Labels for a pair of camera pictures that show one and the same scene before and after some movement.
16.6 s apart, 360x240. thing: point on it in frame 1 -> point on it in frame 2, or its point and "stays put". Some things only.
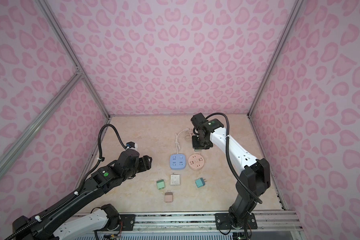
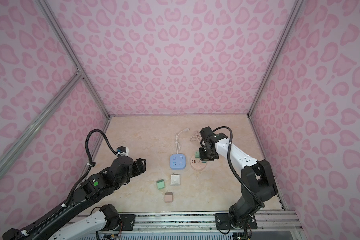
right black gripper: x=198 y=141 -> x=204 y=153
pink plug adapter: x=168 y=196 stays put
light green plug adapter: x=160 y=184 stays put
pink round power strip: x=196 y=161 stays put
